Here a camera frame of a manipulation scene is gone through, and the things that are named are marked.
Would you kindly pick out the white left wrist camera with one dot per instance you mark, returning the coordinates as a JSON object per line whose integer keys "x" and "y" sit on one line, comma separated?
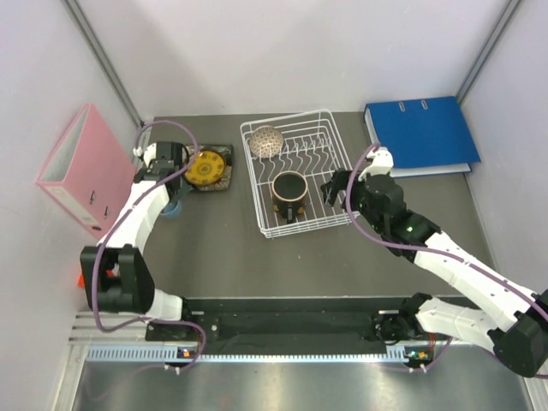
{"x": 145, "y": 155}

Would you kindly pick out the beige patterned bowl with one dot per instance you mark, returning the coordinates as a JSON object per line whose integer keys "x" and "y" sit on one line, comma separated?
{"x": 266, "y": 142}

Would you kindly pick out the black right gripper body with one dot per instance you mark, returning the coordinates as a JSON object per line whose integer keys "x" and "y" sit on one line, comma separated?
{"x": 358, "y": 198}

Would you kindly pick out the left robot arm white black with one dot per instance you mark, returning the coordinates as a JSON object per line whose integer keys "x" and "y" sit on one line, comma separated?
{"x": 115, "y": 274}

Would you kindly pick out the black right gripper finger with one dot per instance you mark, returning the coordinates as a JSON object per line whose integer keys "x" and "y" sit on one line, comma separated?
{"x": 334, "y": 185}
{"x": 337, "y": 198}

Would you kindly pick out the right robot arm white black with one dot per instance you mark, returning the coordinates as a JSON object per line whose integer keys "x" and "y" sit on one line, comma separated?
{"x": 508, "y": 320}

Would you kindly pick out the red box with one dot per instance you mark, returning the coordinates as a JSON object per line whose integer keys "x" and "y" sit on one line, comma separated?
{"x": 80, "y": 280}

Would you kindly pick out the yellow round plate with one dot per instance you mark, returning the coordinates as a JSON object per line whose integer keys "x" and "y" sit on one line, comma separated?
{"x": 208, "y": 168}

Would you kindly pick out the grey slotted cable duct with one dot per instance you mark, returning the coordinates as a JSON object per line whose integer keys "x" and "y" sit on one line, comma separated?
{"x": 177, "y": 354}

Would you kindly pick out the pink ring binder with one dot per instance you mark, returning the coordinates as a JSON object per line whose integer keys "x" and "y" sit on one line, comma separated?
{"x": 88, "y": 173}

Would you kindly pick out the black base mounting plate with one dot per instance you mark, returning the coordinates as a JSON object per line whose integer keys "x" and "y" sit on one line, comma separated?
{"x": 369, "y": 318}

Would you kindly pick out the blue ring binder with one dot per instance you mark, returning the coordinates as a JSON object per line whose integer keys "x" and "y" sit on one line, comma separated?
{"x": 426, "y": 137}

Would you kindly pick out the black floral square plate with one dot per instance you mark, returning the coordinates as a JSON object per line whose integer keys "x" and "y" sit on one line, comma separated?
{"x": 223, "y": 184}

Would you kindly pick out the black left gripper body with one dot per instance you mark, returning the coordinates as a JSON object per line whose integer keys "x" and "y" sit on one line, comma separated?
{"x": 175, "y": 195}

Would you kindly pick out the white wire dish rack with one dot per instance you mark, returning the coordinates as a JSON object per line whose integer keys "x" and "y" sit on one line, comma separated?
{"x": 290, "y": 159}

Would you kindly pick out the black orange patterned mug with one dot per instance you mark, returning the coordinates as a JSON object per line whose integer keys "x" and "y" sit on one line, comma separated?
{"x": 289, "y": 195}

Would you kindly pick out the light blue plastic cup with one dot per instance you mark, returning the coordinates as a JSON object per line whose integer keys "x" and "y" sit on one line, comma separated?
{"x": 172, "y": 210}

